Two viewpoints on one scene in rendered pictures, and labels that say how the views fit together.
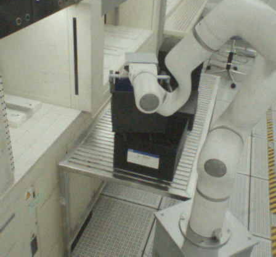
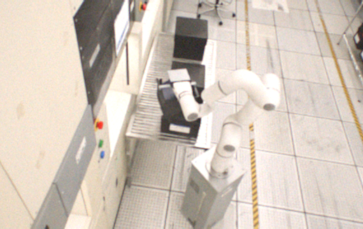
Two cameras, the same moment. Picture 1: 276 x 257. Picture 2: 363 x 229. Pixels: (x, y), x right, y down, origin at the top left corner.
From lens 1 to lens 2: 0.84 m
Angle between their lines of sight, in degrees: 21
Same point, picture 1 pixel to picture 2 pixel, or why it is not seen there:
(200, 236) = (218, 172)
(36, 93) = not seen: hidden behind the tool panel
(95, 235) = (141, 161)
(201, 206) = (219, 159)
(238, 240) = (237, 171)
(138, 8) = not seen: outside the picture
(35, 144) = (111, 127)
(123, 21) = not seen: outside the picture
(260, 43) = (255, 99)
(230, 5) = (239, 78)
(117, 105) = (167, 106)
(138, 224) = (167, 149)
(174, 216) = (202, 161)
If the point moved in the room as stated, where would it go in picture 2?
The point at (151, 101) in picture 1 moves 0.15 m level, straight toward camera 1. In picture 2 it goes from (193, 116) to (197, 138)
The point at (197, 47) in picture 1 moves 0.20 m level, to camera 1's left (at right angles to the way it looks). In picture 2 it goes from (221, 94) to (181, 95)
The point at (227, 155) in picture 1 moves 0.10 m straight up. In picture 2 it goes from (235, 142) to (240, 131)
